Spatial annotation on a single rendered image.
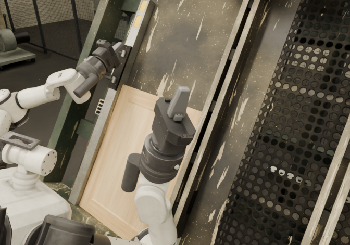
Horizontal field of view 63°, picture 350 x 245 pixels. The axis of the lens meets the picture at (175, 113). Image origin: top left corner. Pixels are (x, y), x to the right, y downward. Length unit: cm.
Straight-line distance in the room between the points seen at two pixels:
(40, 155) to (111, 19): 91
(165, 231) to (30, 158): 37
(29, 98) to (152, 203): 68
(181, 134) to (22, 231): 41
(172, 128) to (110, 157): 77
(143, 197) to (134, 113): 63
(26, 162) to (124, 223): 56
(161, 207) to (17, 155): 37
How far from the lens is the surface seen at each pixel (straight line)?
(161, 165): 57
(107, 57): 114
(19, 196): 79
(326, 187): 87
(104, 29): 148
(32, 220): 74
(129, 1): 152
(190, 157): 98
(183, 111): 54
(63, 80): 106
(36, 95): 114
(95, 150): 130
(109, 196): 126
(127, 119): 122
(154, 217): 68
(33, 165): 77
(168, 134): 51
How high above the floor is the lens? 185
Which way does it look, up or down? 29 degrees down
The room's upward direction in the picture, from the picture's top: straight up
